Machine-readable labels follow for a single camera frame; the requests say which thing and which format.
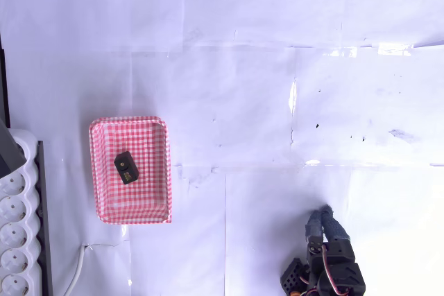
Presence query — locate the clear adhesive tape strip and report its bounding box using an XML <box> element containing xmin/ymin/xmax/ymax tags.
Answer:
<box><xmin>288</xmin><ymin>78</ymin><xmax>299</xmax><ymax>146</ymax></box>

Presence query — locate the white power cable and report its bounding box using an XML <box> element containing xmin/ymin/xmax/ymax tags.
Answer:
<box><xmin>63</xmin><ymin>243</ymin><xmax>92</xmax><ymax>296</ymax></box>

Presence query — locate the pink checked plastic tray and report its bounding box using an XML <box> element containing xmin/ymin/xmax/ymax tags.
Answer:
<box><xmin>87</xmin><ymin>115</ymin><xmax>173</xmax><ymax>225</ymax></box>

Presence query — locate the small black box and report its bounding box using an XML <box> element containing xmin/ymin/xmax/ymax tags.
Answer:
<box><xmin>113</xmin><ymin>150</ymin><xmax>139</xmax><ymax>186</ymax></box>

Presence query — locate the thin servo wire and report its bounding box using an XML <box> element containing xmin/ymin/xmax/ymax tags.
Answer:
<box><xmin>320</xmin><ymin>243</ymin><xmax>345</xmax><ymax>295</ymax></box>

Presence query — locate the white power strip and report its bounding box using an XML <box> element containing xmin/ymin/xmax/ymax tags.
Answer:
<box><xmin>0</xmin><ymin>128</ymin><xmax>41</xmax><ymax>296</ymax></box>

